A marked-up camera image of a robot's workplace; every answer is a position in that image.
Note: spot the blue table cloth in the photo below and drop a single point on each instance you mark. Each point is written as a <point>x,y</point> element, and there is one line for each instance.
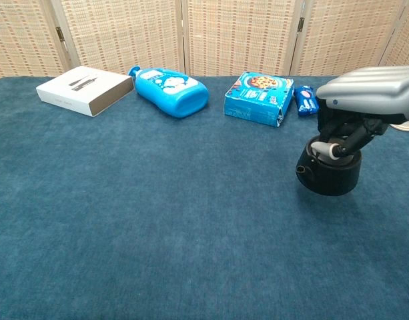
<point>157,216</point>

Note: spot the white plastic tray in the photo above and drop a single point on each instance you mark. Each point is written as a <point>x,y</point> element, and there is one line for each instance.
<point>407,126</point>

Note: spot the blue cookie packet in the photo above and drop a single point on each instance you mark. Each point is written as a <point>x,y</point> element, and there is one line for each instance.
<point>307,100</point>

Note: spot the woven folding screen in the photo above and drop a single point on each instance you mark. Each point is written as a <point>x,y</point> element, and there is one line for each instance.
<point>237,33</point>

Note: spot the blue cookie box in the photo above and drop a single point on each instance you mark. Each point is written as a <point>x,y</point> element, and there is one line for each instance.
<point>257,98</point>

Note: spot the white flat product box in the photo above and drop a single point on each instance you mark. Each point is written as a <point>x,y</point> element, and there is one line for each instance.
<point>80,90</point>

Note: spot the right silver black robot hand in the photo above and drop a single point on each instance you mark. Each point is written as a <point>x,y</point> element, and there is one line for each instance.
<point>367,93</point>

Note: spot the blue cartoon pump bottle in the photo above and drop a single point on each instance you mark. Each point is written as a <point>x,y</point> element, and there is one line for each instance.
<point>174,91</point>

